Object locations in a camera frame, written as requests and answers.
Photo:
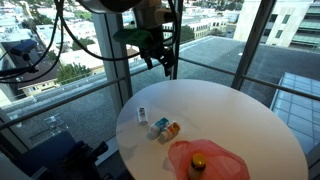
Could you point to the black camera on stand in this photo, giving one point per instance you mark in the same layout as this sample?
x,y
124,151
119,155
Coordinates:
x,y
23,47

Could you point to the yellow-capped bottle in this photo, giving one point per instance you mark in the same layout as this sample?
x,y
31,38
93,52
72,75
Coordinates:
x,y
197,166

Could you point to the grey metal window rail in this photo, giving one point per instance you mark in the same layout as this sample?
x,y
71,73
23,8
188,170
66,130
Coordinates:
x,y
66,102
283,88

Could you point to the round white pedestal table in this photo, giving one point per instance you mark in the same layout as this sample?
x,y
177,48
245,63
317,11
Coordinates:
x,y
216,110

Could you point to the white and blue container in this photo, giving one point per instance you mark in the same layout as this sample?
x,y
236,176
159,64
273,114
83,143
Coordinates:
x,y
159,126

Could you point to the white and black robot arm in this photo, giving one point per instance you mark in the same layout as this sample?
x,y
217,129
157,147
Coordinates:
x,y
148,13

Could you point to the blue black equipment base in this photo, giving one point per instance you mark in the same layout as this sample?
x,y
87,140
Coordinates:
x,y
50,156

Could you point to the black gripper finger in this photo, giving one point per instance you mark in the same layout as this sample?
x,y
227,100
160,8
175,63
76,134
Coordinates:
x,y
149,63
168,68

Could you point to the white bottle orange label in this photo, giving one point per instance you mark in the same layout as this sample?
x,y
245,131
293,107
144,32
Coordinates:
x,y
170,131

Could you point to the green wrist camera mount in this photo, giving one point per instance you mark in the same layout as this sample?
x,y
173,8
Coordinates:
x,y
133,36

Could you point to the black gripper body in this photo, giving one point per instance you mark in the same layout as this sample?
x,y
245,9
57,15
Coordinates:
x,y
156,50

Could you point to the white stick container black print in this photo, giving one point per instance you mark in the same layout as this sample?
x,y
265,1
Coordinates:
x,y
142,115

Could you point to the orange plastic bag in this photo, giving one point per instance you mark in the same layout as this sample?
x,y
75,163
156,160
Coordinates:
x,y
220,163

